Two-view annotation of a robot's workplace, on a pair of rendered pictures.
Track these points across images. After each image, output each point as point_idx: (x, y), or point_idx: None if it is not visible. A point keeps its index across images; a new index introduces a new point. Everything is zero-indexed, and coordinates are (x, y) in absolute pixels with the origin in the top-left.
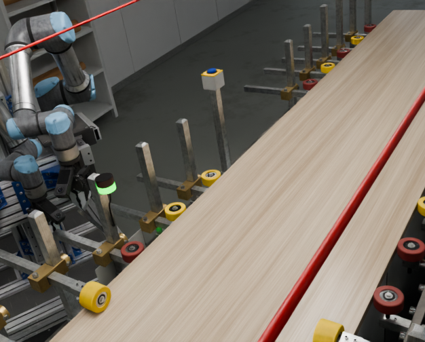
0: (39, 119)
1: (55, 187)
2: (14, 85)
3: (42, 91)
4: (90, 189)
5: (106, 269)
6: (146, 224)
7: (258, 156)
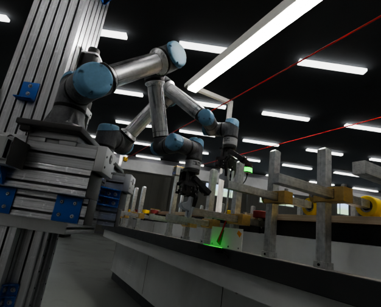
0: None
1: (105, 205)
2: (190, 97)
3: (115, 128)
4: (238, 170)
5: (236, 235)
6: (218, 222)
7: None
